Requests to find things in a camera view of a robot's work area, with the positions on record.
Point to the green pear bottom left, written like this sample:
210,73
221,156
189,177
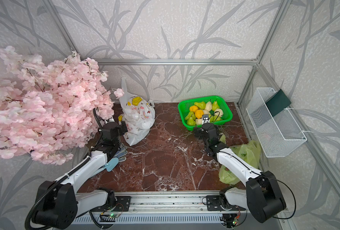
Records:
191,122

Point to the pink artificial blossom tree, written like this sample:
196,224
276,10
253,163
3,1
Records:
54,109

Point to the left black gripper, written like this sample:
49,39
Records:
122,131

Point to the green pear centre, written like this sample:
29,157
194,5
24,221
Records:
212,119

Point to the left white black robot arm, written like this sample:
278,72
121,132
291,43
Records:
59,202

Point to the dark green card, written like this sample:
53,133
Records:
277,103

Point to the white wire mesh basket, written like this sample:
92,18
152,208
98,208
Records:
278,135

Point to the cream pear bottom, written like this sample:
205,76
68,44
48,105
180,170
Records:
199,122

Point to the light blue spatula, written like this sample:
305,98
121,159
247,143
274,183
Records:
109,166

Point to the green pear top right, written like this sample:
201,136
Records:
215,106

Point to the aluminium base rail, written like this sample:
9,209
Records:
171,207

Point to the light green plastic bag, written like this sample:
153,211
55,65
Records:
250,153

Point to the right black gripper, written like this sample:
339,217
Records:
198,132

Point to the green pear top left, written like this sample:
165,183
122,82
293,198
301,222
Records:
200,105

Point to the green plastic basket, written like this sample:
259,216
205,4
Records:
184,109

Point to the cream pear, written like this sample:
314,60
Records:
206,112
208,106
199,122
218,112

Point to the orange pear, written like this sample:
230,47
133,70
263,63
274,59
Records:
193,108
199,113

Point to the cream pear right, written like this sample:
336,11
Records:
218,112

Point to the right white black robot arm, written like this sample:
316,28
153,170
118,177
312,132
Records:
262,195

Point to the cream pear top centre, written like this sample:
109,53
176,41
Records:
208,106

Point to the white printed plastic bag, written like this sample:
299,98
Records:
138,115

